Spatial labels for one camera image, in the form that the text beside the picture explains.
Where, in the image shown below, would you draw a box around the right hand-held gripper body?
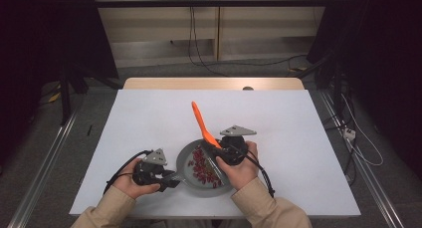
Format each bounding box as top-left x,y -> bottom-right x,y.
217,124 -> 258,166

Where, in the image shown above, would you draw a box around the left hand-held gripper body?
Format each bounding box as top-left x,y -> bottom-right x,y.
132,147 -> 169,193

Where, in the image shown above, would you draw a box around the grey dustpan with orange edge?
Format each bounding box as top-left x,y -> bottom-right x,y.
167,138 -> 235,199

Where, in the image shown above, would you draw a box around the red and dark beans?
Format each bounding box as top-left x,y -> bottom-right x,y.
186,145 -> 224,190

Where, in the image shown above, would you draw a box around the orange brush with grey bristles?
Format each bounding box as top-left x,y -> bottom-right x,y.
191,101 -> 232,186

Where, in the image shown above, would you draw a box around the person's right hand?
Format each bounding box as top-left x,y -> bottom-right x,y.
215,140 -> 260,191

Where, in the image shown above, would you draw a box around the person's left hand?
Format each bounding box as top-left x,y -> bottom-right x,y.
112,157 -> 162,200

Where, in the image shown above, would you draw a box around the wooden table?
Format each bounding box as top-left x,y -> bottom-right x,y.
122,77 -> 306,91

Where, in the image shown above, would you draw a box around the white table board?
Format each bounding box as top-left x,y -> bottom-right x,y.
69,89 -> 362,220

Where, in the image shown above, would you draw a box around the black metal stand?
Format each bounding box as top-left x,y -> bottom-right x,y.
296,52 -> 353,123
57,62 -> 124,126

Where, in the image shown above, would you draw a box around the beige wooden cabinet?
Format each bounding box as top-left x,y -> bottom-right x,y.
91,0 -> 332,69

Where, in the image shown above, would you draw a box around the dark horizontal metal bar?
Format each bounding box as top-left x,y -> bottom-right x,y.
94,0 -> 332,9

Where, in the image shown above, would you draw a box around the black curtain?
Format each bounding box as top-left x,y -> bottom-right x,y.
0,0 -> 119,171
306,0 -> 422,181

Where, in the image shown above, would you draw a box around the left hand-held gripper black cable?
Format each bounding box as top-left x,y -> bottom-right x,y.
103,149 -> 154,195

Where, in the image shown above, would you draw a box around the hand-held gripper black cable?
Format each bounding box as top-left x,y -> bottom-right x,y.
103,149 -> 154,195
234,144 -> 277,199

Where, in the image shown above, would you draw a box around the right hand-held gripper black cable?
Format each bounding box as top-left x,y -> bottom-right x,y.
234,144 -> 277,199

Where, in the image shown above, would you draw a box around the aluminium floor rail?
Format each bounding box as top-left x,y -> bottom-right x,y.
317,90 -> 405,228
8,111 -> 80,228

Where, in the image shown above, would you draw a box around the black hanging power cable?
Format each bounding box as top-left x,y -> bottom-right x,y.
187,5 -> 231,78

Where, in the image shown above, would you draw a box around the white cable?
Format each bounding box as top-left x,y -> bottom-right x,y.
340,93 -> 384,167

